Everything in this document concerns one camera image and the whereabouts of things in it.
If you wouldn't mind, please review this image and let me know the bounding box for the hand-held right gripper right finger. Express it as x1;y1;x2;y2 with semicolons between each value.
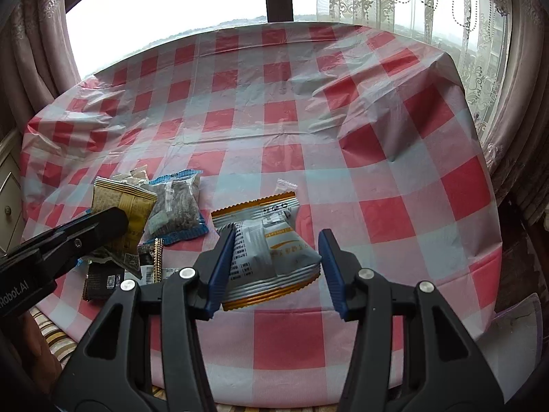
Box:
317;227;523;412

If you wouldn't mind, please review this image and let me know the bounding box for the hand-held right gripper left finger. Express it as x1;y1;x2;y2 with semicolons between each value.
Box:
54;225;238;412

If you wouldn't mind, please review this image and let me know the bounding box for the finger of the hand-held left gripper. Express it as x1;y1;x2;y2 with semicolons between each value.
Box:
17;207;129;274

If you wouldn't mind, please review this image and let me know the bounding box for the yellow brown snack packet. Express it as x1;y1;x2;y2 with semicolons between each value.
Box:
91;177;159;258

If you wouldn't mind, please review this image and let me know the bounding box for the grey packet with orange trim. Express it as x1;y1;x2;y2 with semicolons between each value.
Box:
211;192;323;312

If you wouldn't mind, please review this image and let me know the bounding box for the silver foil snack packet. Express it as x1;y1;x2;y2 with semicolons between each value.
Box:
88;247;142;279

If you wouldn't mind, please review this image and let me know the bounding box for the long black snack packet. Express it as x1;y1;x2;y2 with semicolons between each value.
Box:
81;262;144;302

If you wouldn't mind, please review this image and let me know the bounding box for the black packet with gold trim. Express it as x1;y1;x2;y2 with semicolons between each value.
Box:
137;237;166;285

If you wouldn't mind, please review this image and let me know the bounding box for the cream snack packet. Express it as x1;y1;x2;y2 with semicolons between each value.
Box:
112;168;150;187

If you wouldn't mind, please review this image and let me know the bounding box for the clear packet with blue edges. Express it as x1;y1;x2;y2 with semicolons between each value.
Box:
141;169;209;246

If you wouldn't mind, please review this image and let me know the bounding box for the red checkered plastic tablecloth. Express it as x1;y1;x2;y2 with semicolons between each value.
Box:
19;21;504;408

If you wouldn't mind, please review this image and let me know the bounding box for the mauve embroidered curtain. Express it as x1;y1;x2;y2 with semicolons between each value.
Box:
0;0;86;138
476;9;549;232

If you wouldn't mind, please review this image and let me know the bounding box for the white lace curtain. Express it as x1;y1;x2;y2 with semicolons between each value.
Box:
315;0;515;147

